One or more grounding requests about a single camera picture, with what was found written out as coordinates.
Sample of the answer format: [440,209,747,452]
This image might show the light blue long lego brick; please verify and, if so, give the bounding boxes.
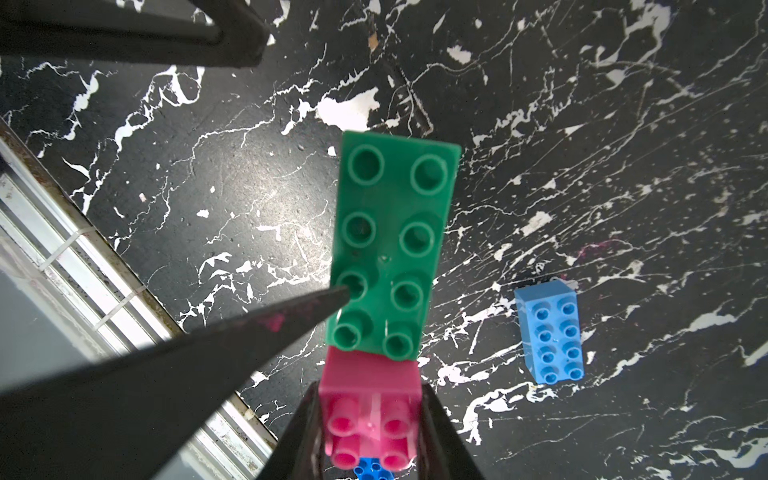
[515,278,585,385]

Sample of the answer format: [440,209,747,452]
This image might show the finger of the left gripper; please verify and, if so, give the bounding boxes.
[1,1,270,68]
[1,287,350,479]

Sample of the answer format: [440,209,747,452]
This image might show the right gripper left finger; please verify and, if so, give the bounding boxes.
[256,382,324,480]

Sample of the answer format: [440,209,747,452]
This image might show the green long lego brick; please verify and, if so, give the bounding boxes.
[326,131,462,361]

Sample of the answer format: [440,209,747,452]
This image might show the pink small lego brick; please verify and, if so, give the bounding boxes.
[318,346,422,472]

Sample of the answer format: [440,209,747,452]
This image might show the dark blue small lego brick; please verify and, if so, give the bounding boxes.
[353,457,394,480]

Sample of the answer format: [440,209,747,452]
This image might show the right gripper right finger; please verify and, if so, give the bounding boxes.
[416,383,484,480]

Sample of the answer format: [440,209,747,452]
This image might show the aluminium front rail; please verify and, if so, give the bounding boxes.
[0,119,280,480]

